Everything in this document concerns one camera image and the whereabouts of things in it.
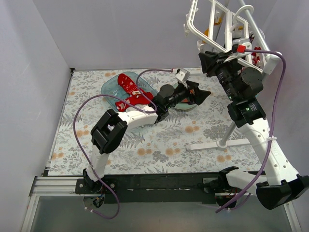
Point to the yellow sock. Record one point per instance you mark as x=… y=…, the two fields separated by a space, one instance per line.
x=216 y=22

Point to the white clip hanger rack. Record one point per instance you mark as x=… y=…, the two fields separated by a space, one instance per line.
x=234 y=29

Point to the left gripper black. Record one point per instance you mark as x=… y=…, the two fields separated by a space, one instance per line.
x=190 y=91

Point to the red white striped sock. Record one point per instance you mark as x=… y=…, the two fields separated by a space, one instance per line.
x=256 y=58

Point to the red sock white pattern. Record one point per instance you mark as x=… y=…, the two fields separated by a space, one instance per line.
x=135 y=98

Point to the orange saucer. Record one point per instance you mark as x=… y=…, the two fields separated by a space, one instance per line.
x=187 y=100

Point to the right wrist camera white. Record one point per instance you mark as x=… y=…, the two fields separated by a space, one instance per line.
x=239 y=51

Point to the teal plastic basin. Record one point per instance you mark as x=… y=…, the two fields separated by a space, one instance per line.
x=111 y=87

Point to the plain white sock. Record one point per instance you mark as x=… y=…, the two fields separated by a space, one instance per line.
x=139 y=108

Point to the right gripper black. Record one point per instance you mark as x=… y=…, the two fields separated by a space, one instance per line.
x=215 y=65

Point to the floral tablecloth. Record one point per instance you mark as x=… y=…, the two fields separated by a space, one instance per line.
x=159 y=148

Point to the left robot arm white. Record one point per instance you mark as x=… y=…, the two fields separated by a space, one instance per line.
x=108 y=133

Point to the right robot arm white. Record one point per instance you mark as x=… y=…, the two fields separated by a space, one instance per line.
x=277 y=182

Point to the light green plate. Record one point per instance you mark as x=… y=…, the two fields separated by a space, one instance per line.
x=184 y=106

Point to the metal drying stand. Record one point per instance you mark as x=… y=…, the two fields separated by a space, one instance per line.
x=245 y=110

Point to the red snowflake sock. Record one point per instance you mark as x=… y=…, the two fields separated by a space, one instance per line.
x=128 y=85

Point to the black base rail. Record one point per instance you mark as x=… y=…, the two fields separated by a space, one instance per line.
x=158 y=188

